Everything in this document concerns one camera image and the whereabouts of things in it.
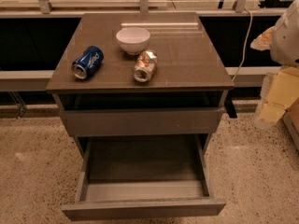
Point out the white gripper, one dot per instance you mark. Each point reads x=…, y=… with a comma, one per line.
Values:
x=286, y=41

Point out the grey drawer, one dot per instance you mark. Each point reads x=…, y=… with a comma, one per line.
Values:
x=143, y=177
x=141, y=121

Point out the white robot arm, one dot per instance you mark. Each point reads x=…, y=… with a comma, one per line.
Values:
x=284, y=47

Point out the grey top drawer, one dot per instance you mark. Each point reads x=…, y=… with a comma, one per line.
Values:
x=141, y=121

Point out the grey drawer cabinet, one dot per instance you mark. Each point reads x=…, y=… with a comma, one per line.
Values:
x=190, y=73

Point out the crumpled gold can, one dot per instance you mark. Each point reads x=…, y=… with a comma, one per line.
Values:
x=145, y=65

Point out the white ceramic bowl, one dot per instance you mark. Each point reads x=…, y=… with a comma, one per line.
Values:
x=133, y=40

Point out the blue pepsi can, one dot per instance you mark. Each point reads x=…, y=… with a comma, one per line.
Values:
x=87, y=63

